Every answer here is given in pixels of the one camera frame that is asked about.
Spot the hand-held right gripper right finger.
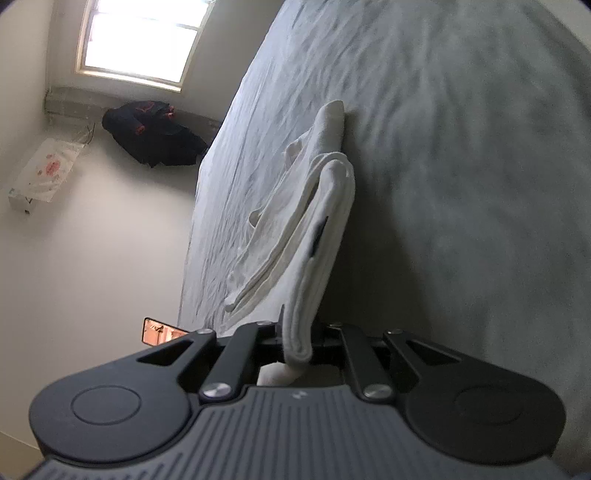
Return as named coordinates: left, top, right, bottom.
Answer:
left=312, top=322, right=468, bottom=403

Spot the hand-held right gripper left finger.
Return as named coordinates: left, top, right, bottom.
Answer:
left=135, top=305, right=286, bottom=403

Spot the white hooded sweatshirt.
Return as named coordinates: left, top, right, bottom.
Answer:
left=225, top=99, right=356, bottom=387

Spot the smartphone with lit screen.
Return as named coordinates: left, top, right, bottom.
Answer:
left=142, top=316, right=188, bottom=348

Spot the bed with grey sheet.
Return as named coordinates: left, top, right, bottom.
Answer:
left=178, top=0, right=591, bottom=462

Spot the dark hanging jacket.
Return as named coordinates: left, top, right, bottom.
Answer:
left=102, top=100, right=208, bottom=169

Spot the white printed plastic bag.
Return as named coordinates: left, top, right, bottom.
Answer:
left=7, top=138, right=86, bottom=215

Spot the bright window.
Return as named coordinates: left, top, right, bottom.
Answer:
left=74, top=0, right=218, bottom=90

